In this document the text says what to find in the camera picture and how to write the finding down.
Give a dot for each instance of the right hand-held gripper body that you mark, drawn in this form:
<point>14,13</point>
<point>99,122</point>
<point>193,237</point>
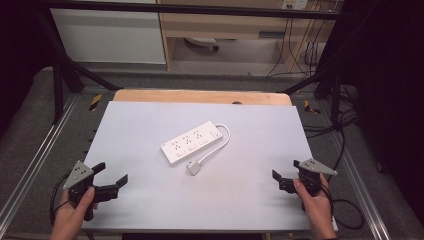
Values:
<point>315,167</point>

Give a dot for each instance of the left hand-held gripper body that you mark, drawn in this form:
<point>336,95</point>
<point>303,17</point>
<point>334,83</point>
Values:
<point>78,173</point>

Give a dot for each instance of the white power strip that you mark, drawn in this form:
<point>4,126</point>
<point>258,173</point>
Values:
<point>191,142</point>

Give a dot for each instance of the person's right hand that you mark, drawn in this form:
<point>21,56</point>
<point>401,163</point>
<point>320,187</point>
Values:
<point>316,208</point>

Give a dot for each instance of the person's left hand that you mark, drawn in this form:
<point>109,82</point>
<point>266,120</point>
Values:
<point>68,215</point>

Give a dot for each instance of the white power plug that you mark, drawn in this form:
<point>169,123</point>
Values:
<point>194,168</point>

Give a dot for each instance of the black curtain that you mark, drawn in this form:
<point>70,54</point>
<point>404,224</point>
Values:
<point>386,100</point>
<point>20,60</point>

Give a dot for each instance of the wooden table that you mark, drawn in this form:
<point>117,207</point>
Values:
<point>200,97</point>

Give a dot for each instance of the white cabinet panel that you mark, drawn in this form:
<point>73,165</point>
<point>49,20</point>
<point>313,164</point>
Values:
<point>106,36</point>

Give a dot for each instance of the white chair base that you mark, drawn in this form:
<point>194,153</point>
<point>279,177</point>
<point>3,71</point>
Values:
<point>201,42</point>

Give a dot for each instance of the light wooden desk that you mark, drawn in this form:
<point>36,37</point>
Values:
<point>230,25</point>

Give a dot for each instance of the aluminium floor rail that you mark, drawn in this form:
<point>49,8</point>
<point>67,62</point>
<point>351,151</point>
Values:
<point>36,161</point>
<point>361,190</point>

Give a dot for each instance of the black metal frame post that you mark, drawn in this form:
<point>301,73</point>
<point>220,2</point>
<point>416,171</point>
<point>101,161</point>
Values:
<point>58,96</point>
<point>335,100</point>

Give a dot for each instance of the black metal frame strut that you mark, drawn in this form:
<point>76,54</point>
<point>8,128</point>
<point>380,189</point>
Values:
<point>310,81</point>
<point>86,74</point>

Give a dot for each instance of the white wall outlet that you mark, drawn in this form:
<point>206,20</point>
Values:
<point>295,4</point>

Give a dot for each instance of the black metal frame bar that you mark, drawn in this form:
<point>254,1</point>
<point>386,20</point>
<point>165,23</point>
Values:
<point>186,9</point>

